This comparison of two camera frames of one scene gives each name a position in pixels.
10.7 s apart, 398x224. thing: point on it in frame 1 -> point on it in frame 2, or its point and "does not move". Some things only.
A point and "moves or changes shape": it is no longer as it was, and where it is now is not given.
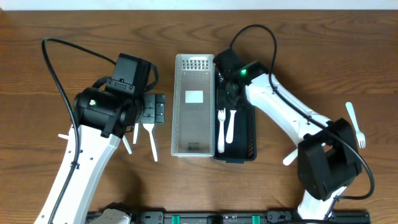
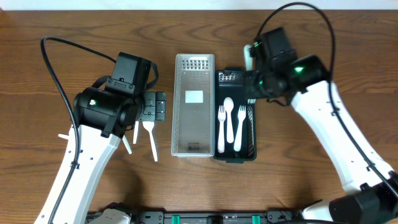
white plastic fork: [288, 159] -> [241, 114]
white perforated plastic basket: [193, 114] does not move
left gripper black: [155, 109] does not move
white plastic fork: [221, 143] does not move
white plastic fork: [360, 136] moves or changes shape
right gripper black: [226, 86] -> [252, 86]
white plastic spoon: [127, 145] does not move
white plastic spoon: [135, 131] does not move
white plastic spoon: [149, 126] does not move
